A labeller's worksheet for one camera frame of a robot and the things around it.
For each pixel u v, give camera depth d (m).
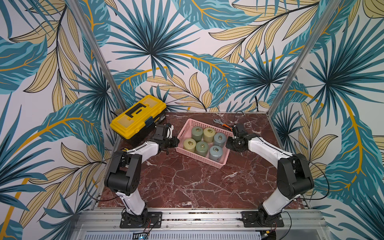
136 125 0.90
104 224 0.74
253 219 0.73
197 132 0.98
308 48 0.82
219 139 0.94
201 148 0.90
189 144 0.90
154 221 0.72
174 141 0.84
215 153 0.88
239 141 0.68
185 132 1.04
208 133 0.98
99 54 0.84
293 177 0.46
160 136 0.75
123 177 0.47
